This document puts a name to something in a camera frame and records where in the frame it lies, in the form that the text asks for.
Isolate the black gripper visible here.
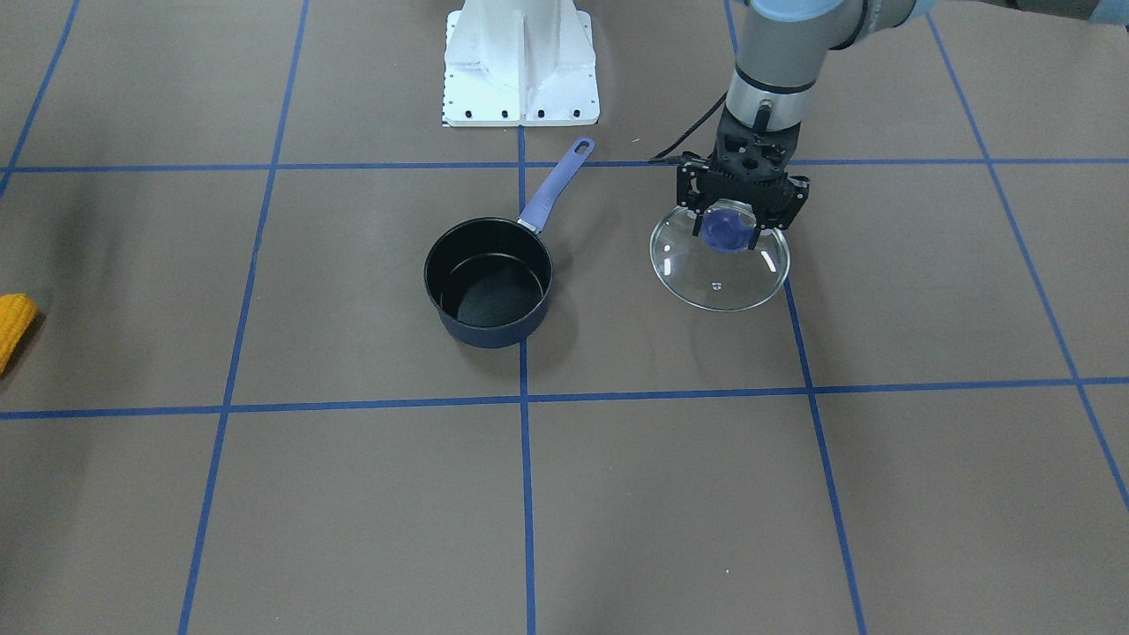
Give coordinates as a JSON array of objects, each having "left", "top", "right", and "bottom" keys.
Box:
[{"left": 675, "top": 111, "right": 811, "bottom": 256}]

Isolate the glass pot lid blue knob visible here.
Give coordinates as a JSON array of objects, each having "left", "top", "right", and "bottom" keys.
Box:
[{"left": 649, "top": 200, "right": 791, "bottom": 312}]

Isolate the yellow corn cob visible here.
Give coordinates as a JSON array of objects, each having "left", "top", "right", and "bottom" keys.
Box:
[{"left": 0, "top": 293, "right": 40, "bottom": 375}]

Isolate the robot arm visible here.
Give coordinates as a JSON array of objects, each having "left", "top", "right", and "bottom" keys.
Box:
[{"left": 675, "top": 1, "right": 934, "bottom": 254}]

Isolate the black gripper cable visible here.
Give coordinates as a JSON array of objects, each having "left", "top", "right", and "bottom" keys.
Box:
[{"left": 650, "top": 93, "right": 729, "bottom": 165}]

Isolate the blue saucepan with handle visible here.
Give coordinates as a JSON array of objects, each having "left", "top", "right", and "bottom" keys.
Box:
[{"left": 423, "top": 136, "right": 596, "bottom": 349}]

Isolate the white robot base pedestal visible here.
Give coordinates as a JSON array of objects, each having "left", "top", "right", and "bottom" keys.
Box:
[{"left": 441, "top": 1, "right": 601, "bottom": 128}]

